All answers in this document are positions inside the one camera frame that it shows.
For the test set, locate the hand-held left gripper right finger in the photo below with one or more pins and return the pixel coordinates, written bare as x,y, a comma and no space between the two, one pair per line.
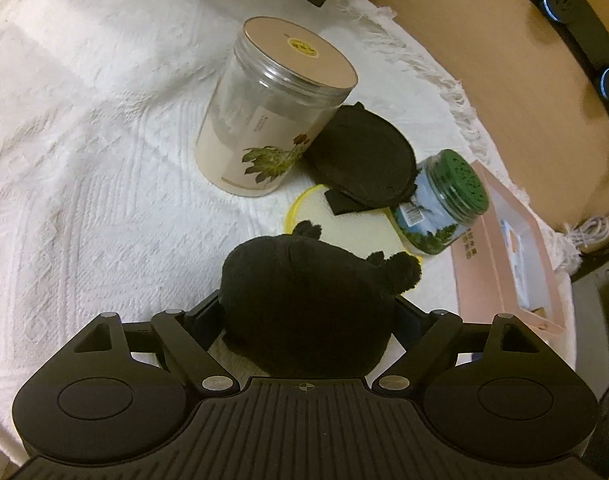
409,320

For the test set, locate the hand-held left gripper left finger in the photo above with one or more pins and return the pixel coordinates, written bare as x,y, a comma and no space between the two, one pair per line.
202,322

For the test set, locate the pink cardboard box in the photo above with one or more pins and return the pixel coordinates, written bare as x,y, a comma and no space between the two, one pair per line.
477,280

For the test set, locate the black plush toy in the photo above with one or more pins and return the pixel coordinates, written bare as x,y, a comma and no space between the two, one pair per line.
304,305

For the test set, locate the green lid jar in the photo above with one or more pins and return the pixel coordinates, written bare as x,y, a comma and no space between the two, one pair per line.
434,210

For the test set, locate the dark computer case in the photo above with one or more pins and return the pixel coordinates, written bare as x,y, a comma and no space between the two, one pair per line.
604,335

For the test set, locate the white textured blanket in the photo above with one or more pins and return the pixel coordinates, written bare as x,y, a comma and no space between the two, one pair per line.
84,160

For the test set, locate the clear canister with beige lid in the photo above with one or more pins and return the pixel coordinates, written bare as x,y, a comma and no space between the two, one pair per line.
254,125

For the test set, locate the black power strip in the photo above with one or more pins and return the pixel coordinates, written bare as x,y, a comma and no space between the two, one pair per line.
584,35

